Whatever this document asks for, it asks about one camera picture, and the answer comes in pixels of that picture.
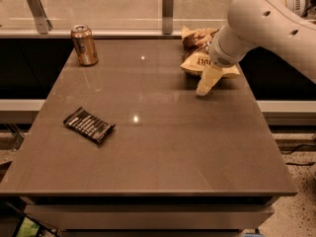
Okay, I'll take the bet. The middle metal glass bracket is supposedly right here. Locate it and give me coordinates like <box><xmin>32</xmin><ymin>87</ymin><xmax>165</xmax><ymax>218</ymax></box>
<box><xmin>162</xmin><ymin>0</ymin><xmax>174</xmax><ymax>35</ymax></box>

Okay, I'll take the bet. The black floor cable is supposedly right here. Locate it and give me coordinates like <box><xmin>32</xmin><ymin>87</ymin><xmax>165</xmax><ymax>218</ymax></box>
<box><xmin>280</xmin><ymin>143</ymin><xmax>316</xmax><ymax>167</ymax></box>

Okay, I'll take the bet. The left metal glass bracket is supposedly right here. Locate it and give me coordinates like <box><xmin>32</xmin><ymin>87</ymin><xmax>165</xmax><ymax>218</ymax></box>
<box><xmin>27</xmin><ymin>0</ymin><xmax>52</xmax><ymax>35</ymax></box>

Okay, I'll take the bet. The grey table drawer front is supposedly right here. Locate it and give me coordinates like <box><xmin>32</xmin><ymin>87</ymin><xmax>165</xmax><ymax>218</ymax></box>
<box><xmin>26</xmin><ymin>204</ymin><xmax>274</xmax><ymax>230</ymax></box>

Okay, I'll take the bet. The green item under table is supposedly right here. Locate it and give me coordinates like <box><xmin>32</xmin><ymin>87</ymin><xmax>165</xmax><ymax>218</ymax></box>
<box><xmin>15</xmin><ymin>217</ymin><xmax>40</xmax><ymax>237</ymax></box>

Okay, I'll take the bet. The glass railing panel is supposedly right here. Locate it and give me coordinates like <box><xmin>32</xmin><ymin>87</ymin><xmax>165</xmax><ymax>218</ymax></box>
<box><xmin>0</xmin><ymin>0</ymin><xmax>232</xmax><ymax>31</ymax></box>

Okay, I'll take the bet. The metal glass bracket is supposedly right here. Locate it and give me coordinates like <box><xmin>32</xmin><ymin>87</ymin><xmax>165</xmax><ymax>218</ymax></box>
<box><xmin>162</xmin><ymin>0</ymin><xmax>174</xmax><ymax>35</ymax></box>
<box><xmin>27</xmin><ymin>0</ymin><xmax>52</xmax><ymax>35</ymax></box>

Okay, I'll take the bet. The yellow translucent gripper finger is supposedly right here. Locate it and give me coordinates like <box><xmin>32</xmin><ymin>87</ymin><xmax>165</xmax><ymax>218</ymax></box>
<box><xmin>196</xmin><ymin>64</ymin><xmax>223</xmax><ymax>96</ymax></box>

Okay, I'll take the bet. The orange soda can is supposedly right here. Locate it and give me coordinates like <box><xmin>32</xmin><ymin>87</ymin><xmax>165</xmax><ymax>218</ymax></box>
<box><xmin>71</xmin><ymin>25</ymin><xmax>99</xmax><ymax>66</ymax></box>

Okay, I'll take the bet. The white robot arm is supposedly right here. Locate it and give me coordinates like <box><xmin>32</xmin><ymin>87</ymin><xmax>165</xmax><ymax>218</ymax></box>
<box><xmin>197</xmin><ymin>0</ymin><xmax>316</xmax><ymax>96</ymax></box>

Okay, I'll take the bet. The black rxbar chocolate wrapper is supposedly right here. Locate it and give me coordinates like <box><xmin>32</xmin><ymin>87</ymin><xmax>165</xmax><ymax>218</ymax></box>
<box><xmin>63</xmin><ymin>107</ymin><xmax>116</xmax><ymax>144</ymax></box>

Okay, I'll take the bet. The brown chip bag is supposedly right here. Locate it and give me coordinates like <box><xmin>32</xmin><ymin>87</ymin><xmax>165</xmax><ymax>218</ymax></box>
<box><xmin>180</xmin><ymin>26</ymin><xmax>241</xmax><ymax>80</ymax></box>

